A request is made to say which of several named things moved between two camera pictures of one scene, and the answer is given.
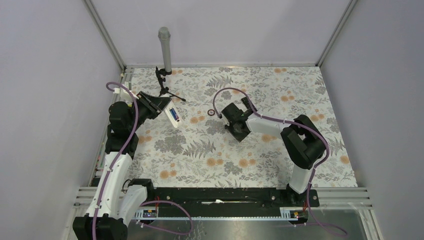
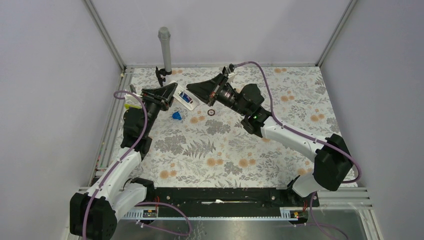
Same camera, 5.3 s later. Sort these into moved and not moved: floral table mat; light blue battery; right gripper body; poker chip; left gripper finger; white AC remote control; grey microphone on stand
Moved: left gripper finger; right gripper body; light blue battery; white AC remote control
Not moved: poker chip; floral table mat; grey microphone on stand
